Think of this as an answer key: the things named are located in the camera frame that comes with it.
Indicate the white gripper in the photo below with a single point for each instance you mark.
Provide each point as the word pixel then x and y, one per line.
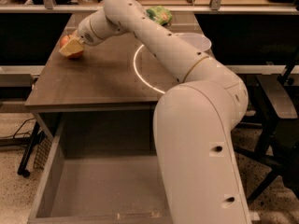
pixel 84 34

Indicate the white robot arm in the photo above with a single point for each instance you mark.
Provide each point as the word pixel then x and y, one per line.
pixel 187 109

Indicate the open grey wooden drawer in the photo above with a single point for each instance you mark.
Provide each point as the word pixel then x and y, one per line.
pixel 127 167

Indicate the grey wooden cabinet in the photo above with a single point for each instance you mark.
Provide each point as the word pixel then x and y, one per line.
pixel 117 73

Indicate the green snack bag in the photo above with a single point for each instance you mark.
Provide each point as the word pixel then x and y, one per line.
pixel 159 14

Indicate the white ceramic bowl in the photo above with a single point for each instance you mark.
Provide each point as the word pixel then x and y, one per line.
pixel 199 41

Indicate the black table leg with caster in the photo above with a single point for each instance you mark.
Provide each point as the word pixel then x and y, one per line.
pixel 33 140

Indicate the wire mesh basket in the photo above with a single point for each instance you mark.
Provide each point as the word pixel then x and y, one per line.
pixel 42 153

